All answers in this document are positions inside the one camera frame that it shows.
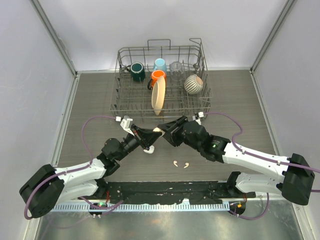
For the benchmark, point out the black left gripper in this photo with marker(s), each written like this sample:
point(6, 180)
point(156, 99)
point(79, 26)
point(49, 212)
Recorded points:
point(144, 137)

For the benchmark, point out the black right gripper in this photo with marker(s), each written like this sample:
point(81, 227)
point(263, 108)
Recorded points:
point(173, 138)

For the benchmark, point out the white earbud charging case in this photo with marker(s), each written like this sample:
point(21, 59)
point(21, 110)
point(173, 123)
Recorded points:
point(149, 150)

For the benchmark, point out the pink earbud charging case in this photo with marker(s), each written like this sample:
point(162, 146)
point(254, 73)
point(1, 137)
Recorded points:
point(158, 130)

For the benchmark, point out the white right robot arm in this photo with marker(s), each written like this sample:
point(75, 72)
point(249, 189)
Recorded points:
point(291, 177)

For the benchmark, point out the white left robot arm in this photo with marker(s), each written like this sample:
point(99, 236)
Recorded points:
point(46, 186)

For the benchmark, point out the beige plate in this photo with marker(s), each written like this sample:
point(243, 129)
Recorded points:
point(158, 95)

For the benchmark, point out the striped ceramic bowl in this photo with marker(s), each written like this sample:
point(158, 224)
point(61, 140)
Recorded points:
point(193, 84)

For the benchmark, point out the orange mug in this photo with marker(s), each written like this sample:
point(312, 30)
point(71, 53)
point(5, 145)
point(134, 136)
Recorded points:
point(155, 75)

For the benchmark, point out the clear glass cup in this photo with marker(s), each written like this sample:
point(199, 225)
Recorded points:
point(176, 71)

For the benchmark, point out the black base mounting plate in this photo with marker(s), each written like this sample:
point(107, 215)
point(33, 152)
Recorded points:
point(166, 192)

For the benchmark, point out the light blue mug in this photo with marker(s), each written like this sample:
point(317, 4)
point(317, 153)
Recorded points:
point(160, 64)

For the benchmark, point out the dark green mug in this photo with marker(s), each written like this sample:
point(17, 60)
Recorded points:
point(137, 71)

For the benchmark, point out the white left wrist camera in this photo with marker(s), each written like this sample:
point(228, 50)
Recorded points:
point(126, 123)

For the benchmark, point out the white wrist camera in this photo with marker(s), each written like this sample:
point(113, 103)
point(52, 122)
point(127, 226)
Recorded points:
point(126, 123)
point(198, 117)

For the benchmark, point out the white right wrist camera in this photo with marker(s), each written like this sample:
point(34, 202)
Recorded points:
point(198, 117)

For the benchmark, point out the grey wire dish rack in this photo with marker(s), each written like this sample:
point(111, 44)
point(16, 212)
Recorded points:
point(134, 99)

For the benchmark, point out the white slotted cable duct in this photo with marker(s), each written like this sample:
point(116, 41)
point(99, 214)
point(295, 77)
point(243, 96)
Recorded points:
point(182, 207)

